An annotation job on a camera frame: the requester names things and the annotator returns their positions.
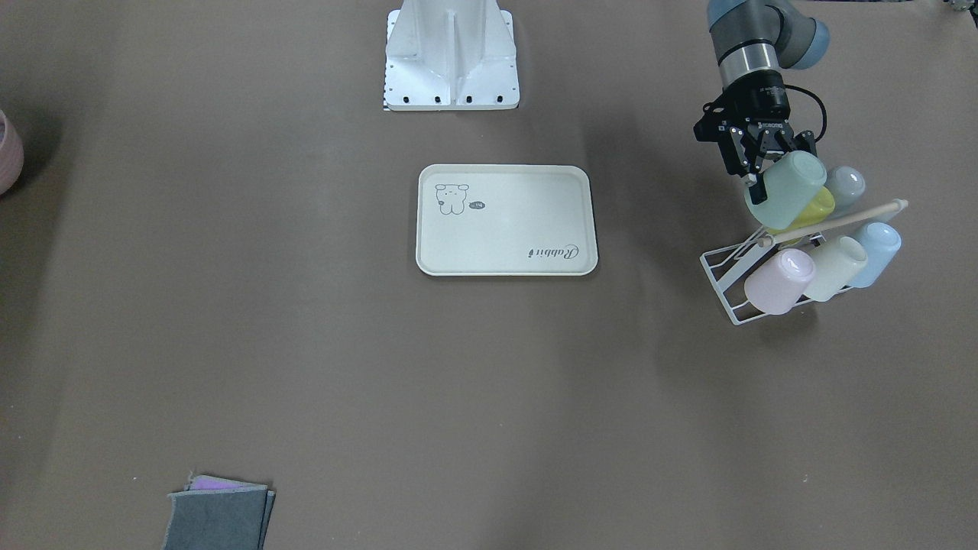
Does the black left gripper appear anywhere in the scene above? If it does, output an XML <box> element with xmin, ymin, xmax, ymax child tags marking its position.
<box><xmin>694</xmin><ymin>70</ymin><xmax>818</xmax><ymax>205</ymax></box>

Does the green plastic cup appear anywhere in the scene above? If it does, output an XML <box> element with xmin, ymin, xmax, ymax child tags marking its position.
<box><xmin>743</xmin><ymin>150</ymin><xmax>827</xmax><ymax>230</ymax></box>

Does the cream rabbit tray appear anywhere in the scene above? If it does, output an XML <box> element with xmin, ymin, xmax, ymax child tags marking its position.
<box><xmin>416</xmin><ymin>163</ymin><xmax>600</xmax><ymax>277</ymax></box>

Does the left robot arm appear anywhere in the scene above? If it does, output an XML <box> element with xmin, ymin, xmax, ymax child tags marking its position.
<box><xmin>694</xmin><ymin>1</ymin><xmax>831</xmax><ymax>205</ymax></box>

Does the yellow plastic cup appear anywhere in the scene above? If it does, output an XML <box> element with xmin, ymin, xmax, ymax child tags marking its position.
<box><xmin>768</xmin><ymin>186</ymin><xmax>836</xmax><ymax>235</ymax></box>

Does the grey plastic cup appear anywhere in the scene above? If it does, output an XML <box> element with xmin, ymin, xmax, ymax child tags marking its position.
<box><xmin>825</xmin><ymin>166</ymin><xmax>866</xmax><ymax>216</ymax></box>

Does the cream plastic cup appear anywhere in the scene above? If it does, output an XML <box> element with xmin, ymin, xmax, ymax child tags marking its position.
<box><xmin>803</xmin><ymin>235</ymin><xmax>869</xmax><ymax>303</ymax></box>

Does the pink plastic cup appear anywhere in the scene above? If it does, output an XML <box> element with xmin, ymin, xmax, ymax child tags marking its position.
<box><xmin>744</xmin><ymin>248</ymin><xmax>816</xmax><ymax>315</ymax></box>

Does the light blue plastic cup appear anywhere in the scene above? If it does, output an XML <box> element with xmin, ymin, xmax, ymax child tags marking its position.
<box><xmin>847</xmin><ymin>222</ymin><xmax>902</xmax><ymax>288</ymax></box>

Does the folded grey cloth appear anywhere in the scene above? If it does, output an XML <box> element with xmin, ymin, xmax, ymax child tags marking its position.
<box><xmin>161</xmin><ymin>474</ymin><xmax>277</xmax><ymax>549</ymax></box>

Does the pink ribbed bowl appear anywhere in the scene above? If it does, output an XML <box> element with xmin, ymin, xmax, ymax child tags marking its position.
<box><xmin>0</xmin><ymin>111</ymin><xmax>24</xmax><ymax>195</ymax></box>

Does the white wire cup rack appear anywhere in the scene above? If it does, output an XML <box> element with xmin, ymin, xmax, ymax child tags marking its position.
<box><xmin>699</xmin><ymin>199</ymin><xmax>909</xmax><ymax>326</ymax></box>

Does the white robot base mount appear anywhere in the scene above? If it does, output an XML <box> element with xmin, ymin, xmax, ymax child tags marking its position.
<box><xmin>382</xmin><ymin>1</ymin><xmax>520</xmax><ymax>112</ymax></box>

